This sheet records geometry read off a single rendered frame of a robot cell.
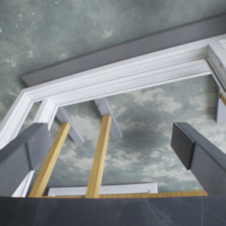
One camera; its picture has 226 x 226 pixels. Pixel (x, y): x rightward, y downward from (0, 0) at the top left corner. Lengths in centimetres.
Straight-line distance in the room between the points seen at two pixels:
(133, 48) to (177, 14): 24
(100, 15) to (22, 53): 50
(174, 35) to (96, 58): 38
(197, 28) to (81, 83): 61
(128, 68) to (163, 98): 34
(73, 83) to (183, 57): 56
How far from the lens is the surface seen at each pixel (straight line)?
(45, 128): 16
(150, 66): 83
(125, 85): 88
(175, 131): 16
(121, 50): 85
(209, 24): 88
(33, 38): 103
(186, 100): 111
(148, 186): 188
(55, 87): 98
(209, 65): 81
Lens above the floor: 85
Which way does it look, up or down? 49 degrees down
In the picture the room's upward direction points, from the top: 171 degrees counter-clockwise
